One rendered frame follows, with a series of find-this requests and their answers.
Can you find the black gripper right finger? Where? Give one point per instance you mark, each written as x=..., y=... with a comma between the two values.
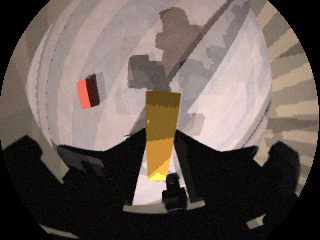
x=202, y=166

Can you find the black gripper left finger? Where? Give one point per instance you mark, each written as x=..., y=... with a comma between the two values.
x=119, y=166

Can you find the red rectangular bar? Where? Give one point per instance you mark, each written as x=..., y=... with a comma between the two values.
x=86, y=89

